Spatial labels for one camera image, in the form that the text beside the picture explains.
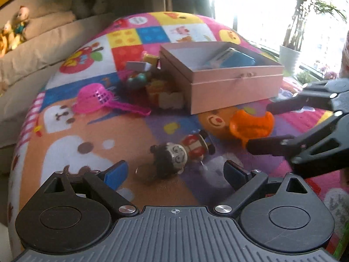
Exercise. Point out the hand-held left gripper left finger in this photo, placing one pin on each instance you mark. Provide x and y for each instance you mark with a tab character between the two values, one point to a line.
116	174

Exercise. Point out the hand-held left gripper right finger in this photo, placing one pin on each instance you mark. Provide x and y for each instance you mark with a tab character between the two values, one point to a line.
234	173

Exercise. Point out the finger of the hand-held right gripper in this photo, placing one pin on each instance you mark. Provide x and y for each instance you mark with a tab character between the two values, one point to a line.
286	103
272	146

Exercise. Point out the orange plastic toy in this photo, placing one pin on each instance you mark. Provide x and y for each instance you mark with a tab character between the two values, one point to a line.
245	127

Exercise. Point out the pink cardboard box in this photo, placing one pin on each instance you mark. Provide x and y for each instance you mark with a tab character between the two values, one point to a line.
231	92

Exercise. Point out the black-haired doll figure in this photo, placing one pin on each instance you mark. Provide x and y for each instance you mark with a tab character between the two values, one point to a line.
177	152

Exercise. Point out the pink toy strainer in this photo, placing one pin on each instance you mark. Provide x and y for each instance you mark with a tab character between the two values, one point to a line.
92	99

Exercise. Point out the small green plant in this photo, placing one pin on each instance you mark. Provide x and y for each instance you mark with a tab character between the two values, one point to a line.
308	77

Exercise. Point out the white plant pot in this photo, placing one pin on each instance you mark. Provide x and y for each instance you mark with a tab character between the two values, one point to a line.
289	58

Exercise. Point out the colourful cartoon play mat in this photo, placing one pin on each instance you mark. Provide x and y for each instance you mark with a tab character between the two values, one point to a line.
81	131

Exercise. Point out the tall green plant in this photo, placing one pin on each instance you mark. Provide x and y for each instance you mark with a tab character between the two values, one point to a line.
297	19

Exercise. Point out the orange yellow toy cupcake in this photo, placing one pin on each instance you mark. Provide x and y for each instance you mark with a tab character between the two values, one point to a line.
156	90

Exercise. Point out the teal toy ball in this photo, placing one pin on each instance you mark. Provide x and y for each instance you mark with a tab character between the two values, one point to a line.
136	81

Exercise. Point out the grey white toy block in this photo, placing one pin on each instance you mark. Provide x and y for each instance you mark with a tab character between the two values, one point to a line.
136	65

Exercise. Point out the yellow toy block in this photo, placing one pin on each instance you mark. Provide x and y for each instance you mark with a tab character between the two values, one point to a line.
150	59

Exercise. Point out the beige sofa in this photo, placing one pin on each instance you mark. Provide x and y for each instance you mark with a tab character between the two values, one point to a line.
41	60

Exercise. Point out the grey plush toy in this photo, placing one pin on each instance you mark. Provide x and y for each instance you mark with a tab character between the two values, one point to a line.
99	4
80	5

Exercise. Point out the stuffed doll toy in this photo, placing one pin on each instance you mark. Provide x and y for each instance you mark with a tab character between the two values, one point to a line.
21	19

